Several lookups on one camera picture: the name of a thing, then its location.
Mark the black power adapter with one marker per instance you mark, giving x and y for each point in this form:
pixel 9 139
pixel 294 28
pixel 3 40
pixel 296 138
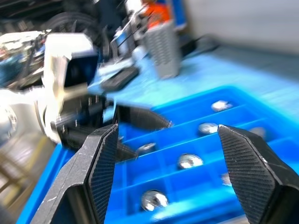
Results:
pixel 188 47

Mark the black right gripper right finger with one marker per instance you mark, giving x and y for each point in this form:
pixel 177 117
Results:
pixel 257 182

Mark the blue box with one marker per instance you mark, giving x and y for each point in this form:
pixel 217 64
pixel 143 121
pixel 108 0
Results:
pixel 180 14

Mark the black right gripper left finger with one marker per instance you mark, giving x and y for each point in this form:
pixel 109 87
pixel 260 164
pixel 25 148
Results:
pixel 77 177

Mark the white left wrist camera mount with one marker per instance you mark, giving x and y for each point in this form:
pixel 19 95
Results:
pixel 56 70

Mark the blue plastic compartment tray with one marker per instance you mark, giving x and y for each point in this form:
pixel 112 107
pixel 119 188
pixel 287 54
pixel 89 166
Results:
pixel 198 186

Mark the silver metal roller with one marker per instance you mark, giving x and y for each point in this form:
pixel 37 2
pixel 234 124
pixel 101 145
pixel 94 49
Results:
pixel 225 179
pixel 220 105
pixel 147 147
pixel 208 128
pixel 154 200
pixel 189 161
pixel 258 131

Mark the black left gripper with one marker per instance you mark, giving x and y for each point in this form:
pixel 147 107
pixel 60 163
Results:
pixel 88 116

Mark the grey vented metal box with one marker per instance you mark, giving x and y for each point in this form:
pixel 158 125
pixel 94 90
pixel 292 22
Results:
pixel 163 51

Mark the orange object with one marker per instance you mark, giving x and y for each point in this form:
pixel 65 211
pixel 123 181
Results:
pixel 156 14

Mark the black flat device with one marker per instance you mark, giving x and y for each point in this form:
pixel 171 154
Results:
pixel 119 79

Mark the white round object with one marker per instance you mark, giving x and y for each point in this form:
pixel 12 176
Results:
pixel 137 52

